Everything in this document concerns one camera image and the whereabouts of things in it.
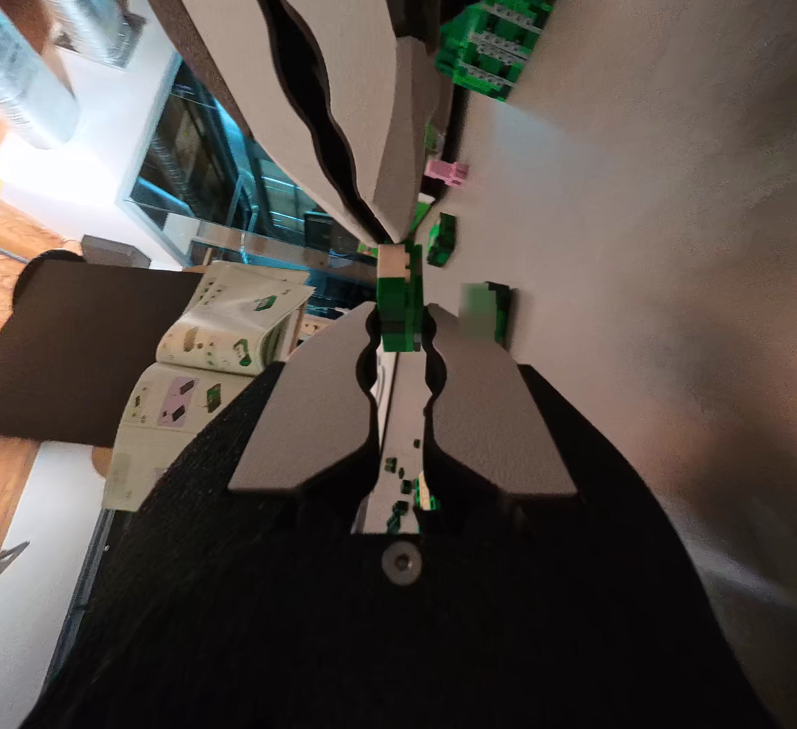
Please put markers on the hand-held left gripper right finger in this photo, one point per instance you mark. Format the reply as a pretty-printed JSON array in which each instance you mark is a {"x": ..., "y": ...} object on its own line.
[{"x": 492, "y": 424}]

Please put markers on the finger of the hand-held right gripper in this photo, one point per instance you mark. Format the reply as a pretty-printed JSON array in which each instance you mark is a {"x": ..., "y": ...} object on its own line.
[
  {"x": 249, "y": 69},
  {"x": 361, "y": 57}
]

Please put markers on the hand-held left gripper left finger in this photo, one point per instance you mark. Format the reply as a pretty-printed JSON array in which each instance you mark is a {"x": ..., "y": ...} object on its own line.
[{"x": 305, "y": 424}]

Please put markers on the small green brick assembly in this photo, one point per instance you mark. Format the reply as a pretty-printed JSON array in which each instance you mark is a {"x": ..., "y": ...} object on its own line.
[{"x": 398, "y": 312}]

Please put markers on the scattered small green bricks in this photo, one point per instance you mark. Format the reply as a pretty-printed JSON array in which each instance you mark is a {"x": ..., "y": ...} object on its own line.
[{"x": 391, "y": 463}]

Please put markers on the building instruction booklet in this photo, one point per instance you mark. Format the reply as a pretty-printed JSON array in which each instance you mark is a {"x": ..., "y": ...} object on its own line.
[{"x": 211, "y": 343}]

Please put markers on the tall green blocky brick figure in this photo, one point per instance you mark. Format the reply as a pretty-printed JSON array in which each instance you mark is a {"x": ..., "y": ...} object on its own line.
[{"x": 492, "y": 44}]

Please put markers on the pink brick pig figure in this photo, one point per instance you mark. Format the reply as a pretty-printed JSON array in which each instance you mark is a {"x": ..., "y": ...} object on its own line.
[{"x": 448, "y": 172}]

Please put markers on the green brick cube head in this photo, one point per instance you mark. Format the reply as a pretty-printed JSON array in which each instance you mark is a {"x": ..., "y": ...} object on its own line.
[{"x": 442, "y": 240}]

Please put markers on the black flat panel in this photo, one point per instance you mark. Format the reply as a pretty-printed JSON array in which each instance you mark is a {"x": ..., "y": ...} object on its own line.
[{"x": 75, "y": 355}]

